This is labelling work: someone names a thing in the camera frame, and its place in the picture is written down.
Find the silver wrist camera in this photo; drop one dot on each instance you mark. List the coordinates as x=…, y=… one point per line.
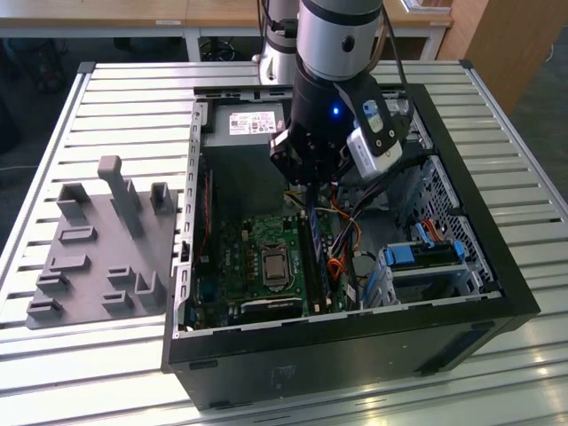
x=373, y=153

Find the black graphics card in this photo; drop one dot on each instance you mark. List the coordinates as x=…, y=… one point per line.
x=270, y=307

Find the metal drive cage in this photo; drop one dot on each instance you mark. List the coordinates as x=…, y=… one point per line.
x=444, y=199

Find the silver CPU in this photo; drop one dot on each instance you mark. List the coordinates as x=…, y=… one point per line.
x=274, y=266

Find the grey power supply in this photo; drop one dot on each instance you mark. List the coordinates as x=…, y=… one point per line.
x=248, y=151

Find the green motherboard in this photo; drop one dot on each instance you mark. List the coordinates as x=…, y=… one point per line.
x=231, y=248

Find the blue RAM stick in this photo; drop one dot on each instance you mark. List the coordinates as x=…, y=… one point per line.
x=316, y=235

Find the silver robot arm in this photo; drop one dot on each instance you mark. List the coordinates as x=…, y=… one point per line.
x=328, y=35

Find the grey parts rack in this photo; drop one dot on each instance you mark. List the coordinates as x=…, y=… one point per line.
x=97, y=266

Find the blue disk carrier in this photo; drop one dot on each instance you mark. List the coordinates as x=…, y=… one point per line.
x=399, y=257

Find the black PC case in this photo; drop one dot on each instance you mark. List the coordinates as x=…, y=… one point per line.
x=355, y=368

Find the wooden desk white frame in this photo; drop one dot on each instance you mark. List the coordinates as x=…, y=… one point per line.
x=417, y=15
x=89, y=11

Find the wooden cabinet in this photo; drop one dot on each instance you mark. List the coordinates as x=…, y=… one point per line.
x=510, y=44

